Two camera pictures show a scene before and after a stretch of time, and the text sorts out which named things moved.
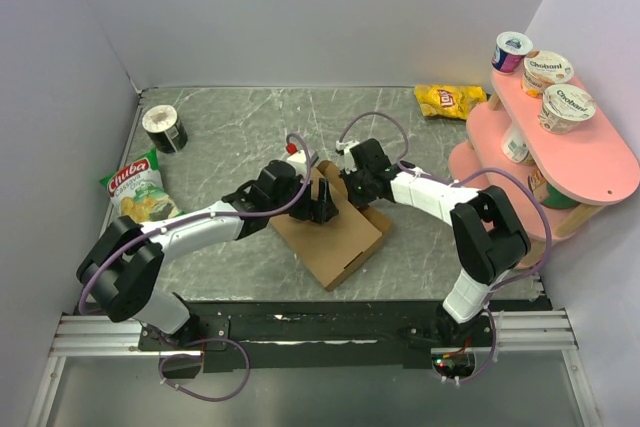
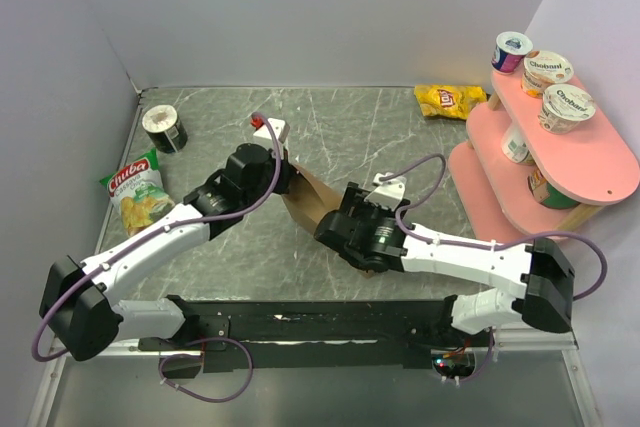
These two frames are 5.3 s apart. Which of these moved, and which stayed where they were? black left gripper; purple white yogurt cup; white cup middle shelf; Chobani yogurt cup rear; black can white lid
Moved: black left gripper
Stayed: purple white yogurt cup; black can white lid; Chobani yogurt cup rear; white cup middle shelf
